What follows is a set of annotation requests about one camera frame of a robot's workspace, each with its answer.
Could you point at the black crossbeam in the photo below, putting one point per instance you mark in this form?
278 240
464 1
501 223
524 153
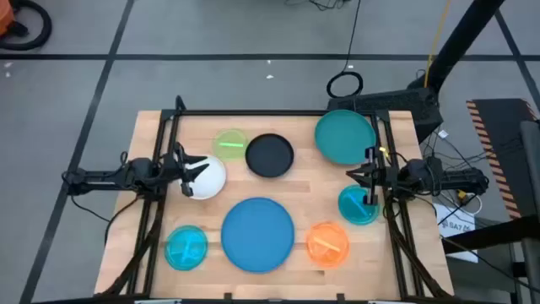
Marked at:
493 234

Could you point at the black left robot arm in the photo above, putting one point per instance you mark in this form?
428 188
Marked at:
105 177

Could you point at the hazard striped black platform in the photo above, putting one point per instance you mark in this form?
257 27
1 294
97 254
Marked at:
502 139

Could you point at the large teal plastic plate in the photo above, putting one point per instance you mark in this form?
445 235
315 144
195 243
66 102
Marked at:
343 135

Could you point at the large blue plastic plate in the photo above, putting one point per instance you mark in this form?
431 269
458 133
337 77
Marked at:
257 234

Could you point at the black plastic plate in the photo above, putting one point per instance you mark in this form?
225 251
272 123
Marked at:
270 155

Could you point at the small green translucent plate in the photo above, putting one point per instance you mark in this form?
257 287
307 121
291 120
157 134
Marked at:
230 144

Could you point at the white plastic plate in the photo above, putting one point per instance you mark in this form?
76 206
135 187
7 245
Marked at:
211 181

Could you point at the black aluminium table frame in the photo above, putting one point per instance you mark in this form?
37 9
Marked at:
274 112

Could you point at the small cyan translucent plate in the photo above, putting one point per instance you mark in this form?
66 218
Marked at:
354 209
186 248

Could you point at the thick black pole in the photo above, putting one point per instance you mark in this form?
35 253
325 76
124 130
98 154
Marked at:
464 38

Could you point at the grey metal post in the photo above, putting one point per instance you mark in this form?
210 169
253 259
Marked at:
531 177

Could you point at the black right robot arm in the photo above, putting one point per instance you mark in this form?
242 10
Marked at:
443 179

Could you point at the black perforated box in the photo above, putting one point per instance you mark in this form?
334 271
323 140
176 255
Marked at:
388 105

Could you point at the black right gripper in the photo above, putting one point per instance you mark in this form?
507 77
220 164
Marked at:
372 177

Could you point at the yellow plug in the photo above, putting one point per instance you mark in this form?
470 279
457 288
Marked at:
462 196

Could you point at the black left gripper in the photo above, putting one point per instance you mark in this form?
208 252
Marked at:
179 166

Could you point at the white printed paper sheet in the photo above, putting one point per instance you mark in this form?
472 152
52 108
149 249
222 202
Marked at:
457 232

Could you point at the orange vacuum cleaner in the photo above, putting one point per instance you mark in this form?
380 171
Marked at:
5 17

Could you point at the small orange translucent plate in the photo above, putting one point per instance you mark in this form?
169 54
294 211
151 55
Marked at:
327 245

